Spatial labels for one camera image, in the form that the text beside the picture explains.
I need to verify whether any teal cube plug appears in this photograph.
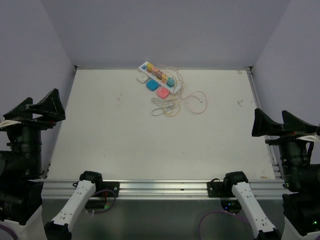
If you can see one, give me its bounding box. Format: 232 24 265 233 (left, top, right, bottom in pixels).
166 77 175 88

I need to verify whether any pink cube plug far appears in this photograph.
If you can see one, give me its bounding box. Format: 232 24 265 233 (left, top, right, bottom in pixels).
151 66 159 76

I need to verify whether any aluminium front rail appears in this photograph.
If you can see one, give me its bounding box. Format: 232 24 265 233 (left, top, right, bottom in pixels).
42 179 289 200

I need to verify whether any yellow cube plug near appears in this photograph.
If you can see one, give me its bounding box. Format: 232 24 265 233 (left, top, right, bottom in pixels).
161 74 169 84

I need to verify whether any yellow cube plug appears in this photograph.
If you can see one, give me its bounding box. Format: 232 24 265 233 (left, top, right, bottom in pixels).
161 74 169 84
146 62 154 72

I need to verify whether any white power strip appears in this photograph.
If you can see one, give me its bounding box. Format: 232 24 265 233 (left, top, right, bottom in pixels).
138 61 182 95

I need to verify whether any yellow charging cable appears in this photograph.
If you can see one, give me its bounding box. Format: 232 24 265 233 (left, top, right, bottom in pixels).
159 66 186 118

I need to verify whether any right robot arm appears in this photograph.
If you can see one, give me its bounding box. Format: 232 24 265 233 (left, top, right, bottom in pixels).
222 108 320 240

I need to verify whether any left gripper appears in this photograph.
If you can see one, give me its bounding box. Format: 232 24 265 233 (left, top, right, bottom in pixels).
0 87 64 175

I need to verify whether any pink plug adapter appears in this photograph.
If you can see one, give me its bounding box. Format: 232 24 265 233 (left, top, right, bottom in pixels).
156 87 170 99

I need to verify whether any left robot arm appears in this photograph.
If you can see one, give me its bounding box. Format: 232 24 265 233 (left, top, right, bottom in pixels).
0 88 104 240

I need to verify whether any white plug adapter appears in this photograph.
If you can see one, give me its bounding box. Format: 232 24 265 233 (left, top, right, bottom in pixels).
136 72 149 83

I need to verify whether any white power strip cord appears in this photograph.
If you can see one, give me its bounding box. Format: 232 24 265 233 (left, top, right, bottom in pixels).
150 91 181 117

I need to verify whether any yellow cube plug far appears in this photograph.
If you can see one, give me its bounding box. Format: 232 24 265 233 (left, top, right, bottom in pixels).
146 62 154 72

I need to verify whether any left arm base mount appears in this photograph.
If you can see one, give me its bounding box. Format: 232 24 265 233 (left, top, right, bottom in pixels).
98 181 120 198

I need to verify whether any pink charging cable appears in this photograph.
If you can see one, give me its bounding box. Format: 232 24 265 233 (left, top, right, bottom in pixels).
157 65 208 115

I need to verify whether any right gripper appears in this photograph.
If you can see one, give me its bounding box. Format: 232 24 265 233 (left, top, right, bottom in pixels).
252 106 320 187

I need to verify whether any blue plug adapter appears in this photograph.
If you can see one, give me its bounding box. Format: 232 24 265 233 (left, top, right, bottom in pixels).
146 79 159 92

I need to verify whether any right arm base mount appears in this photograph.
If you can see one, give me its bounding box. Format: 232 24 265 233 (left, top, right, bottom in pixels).
206 178 235 198

